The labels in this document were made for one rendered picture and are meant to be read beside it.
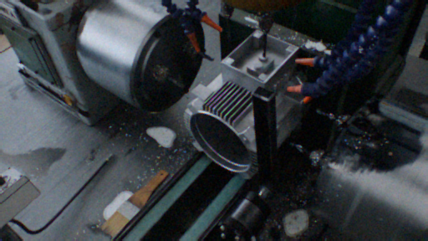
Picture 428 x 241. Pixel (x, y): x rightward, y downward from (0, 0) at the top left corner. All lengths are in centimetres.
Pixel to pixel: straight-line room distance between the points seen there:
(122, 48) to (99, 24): 9
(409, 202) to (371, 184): 5
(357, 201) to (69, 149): 77
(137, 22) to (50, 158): 47
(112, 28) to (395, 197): 63
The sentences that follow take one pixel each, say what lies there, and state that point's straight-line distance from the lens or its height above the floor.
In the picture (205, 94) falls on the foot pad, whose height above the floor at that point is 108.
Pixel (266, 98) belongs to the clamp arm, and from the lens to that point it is 56.
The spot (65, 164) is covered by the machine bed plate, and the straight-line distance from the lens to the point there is 113.
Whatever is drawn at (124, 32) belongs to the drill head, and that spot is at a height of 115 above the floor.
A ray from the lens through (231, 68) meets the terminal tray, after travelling 76.
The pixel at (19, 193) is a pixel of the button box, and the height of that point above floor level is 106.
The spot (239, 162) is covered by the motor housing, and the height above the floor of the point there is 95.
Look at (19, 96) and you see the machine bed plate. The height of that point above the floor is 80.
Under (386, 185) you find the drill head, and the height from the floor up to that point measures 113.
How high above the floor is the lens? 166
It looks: 50 degrees down
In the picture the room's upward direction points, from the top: 5 degrees counter-clockwise
